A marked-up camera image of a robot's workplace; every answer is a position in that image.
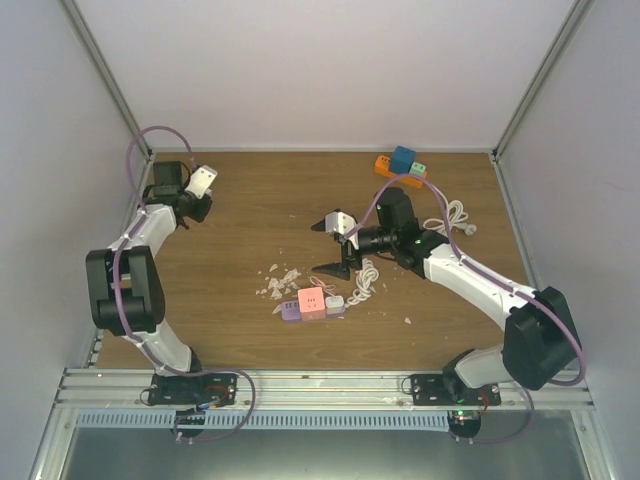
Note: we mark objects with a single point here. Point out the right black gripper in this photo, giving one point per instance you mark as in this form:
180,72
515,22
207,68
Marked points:
342,269

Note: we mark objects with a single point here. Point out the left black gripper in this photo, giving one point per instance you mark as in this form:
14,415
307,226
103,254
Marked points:
200,214

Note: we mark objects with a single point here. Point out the pink cube adapter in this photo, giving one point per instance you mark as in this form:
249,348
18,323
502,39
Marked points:
311,304

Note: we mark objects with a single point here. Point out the purple power strip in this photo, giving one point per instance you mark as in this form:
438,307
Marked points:
290,313

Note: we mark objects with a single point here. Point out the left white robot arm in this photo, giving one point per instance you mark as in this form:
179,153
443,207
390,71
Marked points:
125,291

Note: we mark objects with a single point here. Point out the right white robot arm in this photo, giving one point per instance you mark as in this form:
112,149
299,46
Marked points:
539,336

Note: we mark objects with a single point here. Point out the orange power strip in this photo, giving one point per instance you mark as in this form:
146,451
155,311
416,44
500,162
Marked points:
384,166

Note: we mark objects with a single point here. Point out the blue cube adapter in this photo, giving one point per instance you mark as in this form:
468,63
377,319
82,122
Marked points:
401,160

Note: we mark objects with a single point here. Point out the green cube adapter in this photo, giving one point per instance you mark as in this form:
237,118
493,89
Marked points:
418,169

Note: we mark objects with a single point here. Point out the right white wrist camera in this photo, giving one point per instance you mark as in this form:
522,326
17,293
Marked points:
342,227

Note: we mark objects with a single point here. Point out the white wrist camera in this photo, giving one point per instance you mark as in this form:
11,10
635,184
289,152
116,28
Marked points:
342,227
201,181

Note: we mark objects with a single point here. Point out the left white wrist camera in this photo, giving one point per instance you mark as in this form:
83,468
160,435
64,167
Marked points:
201,181

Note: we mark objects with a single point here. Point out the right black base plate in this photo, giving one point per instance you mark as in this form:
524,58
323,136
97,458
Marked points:
433,389

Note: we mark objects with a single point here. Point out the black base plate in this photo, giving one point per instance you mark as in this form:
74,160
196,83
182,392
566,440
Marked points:
207,391
433,389

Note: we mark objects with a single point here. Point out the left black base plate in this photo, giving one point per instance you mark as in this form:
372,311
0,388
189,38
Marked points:
207,391

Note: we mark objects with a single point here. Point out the aluminium front rail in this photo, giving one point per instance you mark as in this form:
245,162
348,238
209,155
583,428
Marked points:
304,390

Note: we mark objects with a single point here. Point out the grey slotted cable duct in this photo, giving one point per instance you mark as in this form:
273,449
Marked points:
281,420

